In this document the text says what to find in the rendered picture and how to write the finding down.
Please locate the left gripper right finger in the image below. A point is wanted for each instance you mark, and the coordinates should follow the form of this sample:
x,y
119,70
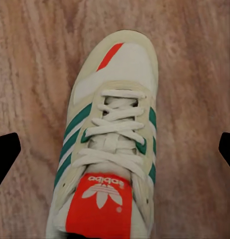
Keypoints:
x,y
224,146

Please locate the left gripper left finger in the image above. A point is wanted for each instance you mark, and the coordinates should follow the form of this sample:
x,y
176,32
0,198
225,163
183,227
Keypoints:
x,y
9,150

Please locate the gym shoe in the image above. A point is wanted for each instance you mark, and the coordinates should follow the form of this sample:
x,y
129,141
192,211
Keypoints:
x,y
105,181

